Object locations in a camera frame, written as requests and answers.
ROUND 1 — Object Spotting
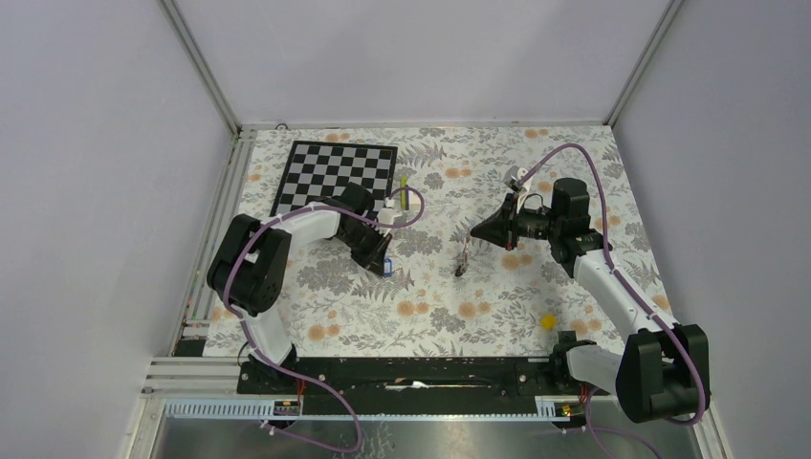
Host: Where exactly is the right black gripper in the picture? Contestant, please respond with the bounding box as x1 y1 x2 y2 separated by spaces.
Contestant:
471 191 562 251

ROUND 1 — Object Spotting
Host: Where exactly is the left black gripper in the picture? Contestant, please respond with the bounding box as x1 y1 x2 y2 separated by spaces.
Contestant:
338 223 392 276

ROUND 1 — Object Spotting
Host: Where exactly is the metal keyring with keys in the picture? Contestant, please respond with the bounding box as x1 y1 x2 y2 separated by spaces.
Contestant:
454 235 471 277

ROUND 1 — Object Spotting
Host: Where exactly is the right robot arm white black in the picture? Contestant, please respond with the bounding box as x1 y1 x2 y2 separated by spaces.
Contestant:
470 178 711 425

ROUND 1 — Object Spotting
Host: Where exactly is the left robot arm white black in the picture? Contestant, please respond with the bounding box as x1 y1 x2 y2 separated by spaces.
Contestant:
207 184 391 393

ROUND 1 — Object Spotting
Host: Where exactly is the green white small block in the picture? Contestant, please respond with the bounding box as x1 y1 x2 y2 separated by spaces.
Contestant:
399 175 424 212

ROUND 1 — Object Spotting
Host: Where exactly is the floral patterned mat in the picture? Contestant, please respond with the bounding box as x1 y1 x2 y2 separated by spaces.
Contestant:
238 125 669 357

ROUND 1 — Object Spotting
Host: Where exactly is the black white chessboard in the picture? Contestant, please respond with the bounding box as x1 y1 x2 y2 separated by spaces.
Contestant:
270 141 398 218

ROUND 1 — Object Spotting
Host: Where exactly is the yellow small cube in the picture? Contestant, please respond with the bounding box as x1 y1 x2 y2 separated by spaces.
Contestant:
538 315 558 331

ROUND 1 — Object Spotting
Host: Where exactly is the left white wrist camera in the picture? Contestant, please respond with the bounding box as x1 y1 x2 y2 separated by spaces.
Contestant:
377 198 412 230

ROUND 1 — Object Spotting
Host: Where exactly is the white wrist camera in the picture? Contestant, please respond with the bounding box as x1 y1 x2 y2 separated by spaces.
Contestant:
503 165 532 208
377 198 412 230

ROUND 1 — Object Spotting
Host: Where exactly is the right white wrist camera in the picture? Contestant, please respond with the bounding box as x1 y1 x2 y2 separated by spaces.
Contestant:
503 165 532 208

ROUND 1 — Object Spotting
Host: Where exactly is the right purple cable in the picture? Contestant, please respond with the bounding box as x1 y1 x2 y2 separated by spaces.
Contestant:
517 142 710 457

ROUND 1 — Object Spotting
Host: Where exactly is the purple cable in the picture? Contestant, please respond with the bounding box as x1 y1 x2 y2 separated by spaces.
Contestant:
221 185 427 454
517 142 710 457

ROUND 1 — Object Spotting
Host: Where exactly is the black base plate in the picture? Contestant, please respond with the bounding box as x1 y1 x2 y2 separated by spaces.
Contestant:
236 357 590 417

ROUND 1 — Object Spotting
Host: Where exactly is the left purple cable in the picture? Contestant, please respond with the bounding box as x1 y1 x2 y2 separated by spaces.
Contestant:
221 185 427 454

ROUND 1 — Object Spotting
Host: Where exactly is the white slotted cable duct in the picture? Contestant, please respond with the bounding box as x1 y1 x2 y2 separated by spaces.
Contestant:
164 393 570 422

